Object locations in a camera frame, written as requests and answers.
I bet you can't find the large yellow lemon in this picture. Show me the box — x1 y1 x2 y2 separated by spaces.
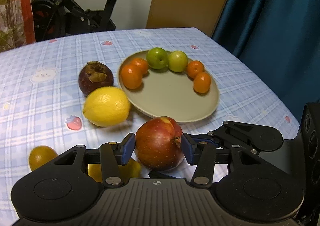
87 158 143 183

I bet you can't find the red apple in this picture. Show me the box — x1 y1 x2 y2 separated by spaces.
135 117 184 171

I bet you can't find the small orange kumquat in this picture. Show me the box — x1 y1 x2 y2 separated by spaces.
121 64 143 89

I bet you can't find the small orange mandarin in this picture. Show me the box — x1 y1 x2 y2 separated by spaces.
187 61 204 79

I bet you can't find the orange tangerine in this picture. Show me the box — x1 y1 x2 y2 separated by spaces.
130 57 149 76

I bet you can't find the light green apple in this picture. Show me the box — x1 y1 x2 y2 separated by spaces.
168 51 188 73

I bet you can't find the dark green apple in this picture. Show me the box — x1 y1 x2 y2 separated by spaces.
146 47 169 70

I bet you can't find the beige round plate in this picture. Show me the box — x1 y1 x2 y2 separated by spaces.
117 51 220 123

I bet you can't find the greenish orange citrus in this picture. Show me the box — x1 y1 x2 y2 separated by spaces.
29 146 58 171

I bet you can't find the dark purple mangosteen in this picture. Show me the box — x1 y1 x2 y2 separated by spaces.
78 61 114 96

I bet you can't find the blue plaid tablecloth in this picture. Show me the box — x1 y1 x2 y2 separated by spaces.
1 28 299 225

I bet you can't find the teal curtain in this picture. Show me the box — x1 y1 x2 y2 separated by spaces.
212 0 319 119

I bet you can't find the black exercise bike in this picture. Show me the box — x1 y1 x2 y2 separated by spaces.
31 0 117 42

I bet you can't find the printed fabric backdrop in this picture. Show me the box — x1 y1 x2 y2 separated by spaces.
0 0 36 52

